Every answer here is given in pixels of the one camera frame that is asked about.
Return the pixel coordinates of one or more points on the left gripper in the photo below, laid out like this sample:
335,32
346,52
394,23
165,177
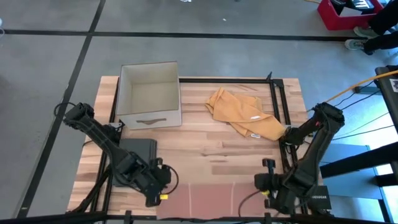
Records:
155,180

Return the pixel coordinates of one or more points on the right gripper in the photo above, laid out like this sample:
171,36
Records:
270,183

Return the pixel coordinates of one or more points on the yellow towel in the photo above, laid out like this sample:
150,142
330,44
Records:
242,115

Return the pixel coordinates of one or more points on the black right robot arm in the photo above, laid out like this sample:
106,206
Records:
314,155

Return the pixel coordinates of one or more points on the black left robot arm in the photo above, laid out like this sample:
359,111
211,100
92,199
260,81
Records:
102,140

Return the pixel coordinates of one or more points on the black rig crossbar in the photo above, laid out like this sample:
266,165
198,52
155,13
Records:
199,219

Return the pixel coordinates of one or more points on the blue-grey panel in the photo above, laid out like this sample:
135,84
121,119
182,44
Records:
351,186

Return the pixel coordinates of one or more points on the beige fabric storage box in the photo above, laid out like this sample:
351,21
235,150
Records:
149,96

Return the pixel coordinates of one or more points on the black metal beam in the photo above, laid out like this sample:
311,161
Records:
357,160

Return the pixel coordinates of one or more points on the grey power strip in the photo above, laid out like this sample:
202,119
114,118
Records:
367,90

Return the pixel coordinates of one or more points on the black desk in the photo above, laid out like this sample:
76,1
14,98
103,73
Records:
385,99

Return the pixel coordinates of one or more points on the red plastic bin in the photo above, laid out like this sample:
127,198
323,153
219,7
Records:
335,21

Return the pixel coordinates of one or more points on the person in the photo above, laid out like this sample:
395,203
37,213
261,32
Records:
382,21

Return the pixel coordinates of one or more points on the black keyboard device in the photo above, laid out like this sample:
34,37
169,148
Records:
360,3

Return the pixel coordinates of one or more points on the black Netgear switch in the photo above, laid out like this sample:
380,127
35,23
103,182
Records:
320,197

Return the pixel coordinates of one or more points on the black table frame rails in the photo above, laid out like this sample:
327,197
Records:
224,80

